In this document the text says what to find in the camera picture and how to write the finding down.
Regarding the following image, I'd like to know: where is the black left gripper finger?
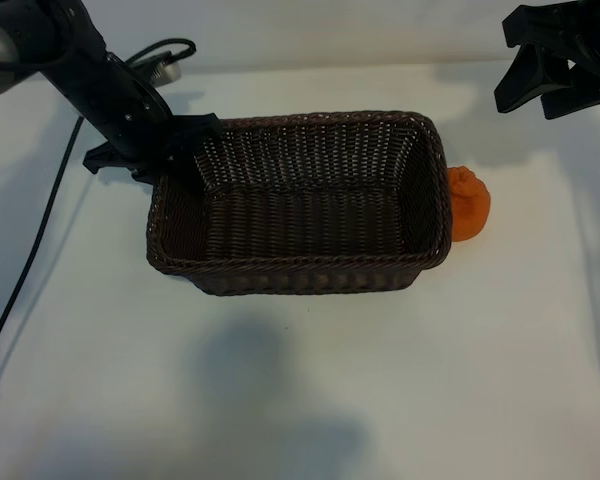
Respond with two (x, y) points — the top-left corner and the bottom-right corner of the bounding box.
(132, 158), (176, 185)
(172, 135), (207, 199)

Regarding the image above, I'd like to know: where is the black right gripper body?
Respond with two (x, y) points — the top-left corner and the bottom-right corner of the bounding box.
(502, 0), (600, 84)

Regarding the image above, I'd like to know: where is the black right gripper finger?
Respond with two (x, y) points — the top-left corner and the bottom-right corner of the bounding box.
(494, 44), (579, 115)
(539, 73), (600, 121)

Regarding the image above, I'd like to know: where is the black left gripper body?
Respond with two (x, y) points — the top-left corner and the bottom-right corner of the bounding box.
(72, 52), (222, 175)

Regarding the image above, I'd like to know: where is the dark brown wicker basket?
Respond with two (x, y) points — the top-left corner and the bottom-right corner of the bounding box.
(145, 109), (454, 300)

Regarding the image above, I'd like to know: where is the orange with knobbed top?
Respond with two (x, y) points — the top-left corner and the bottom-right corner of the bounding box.
(447, 166), (493, 244)

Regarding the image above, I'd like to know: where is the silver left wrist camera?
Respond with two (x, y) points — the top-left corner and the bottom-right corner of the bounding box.
(127, 49), (183, 86)

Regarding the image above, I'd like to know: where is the black left camera cable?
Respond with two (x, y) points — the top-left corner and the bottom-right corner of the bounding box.
(0, 38), (197, 375)

